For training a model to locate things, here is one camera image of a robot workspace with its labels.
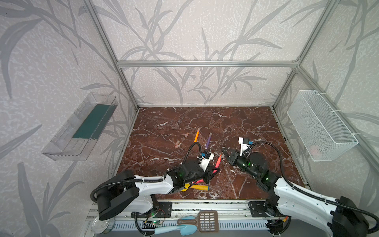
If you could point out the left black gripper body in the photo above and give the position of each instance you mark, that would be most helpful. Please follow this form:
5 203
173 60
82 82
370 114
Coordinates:
209 171

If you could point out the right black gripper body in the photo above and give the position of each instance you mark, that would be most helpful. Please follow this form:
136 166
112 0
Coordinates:
234 159

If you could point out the pink marker pen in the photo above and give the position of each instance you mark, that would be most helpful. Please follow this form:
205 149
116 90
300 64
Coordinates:
218 161

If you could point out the purple marker pen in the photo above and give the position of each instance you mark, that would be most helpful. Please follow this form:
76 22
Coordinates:
208 140

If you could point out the orange marker pen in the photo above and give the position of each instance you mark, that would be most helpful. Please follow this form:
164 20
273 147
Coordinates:
197 135

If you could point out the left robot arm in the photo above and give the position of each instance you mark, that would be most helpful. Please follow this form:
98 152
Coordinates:
127 191

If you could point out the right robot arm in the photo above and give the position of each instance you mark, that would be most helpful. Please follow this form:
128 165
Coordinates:
338 217

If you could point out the red marker pen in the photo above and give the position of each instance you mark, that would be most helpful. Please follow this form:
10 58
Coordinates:
199 181

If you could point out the yellow toy shovel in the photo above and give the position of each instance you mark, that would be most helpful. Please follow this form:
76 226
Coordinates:
196 187

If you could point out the light blue spatula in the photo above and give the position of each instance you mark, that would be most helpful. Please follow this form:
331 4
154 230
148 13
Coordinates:
186 225

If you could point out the small circuit board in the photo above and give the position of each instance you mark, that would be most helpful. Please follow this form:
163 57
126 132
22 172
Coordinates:
153 223

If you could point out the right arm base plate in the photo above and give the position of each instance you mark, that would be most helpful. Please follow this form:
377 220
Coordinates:
258 209

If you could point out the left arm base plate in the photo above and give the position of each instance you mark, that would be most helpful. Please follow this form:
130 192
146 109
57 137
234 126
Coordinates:
163 211

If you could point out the aluminium front rail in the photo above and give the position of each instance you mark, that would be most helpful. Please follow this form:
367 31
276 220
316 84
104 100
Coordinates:
232 215

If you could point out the white wire basket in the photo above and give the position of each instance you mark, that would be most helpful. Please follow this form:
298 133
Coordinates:
323 133

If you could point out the clear plastic wall tray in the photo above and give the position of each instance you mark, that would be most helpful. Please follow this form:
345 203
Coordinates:
78 136

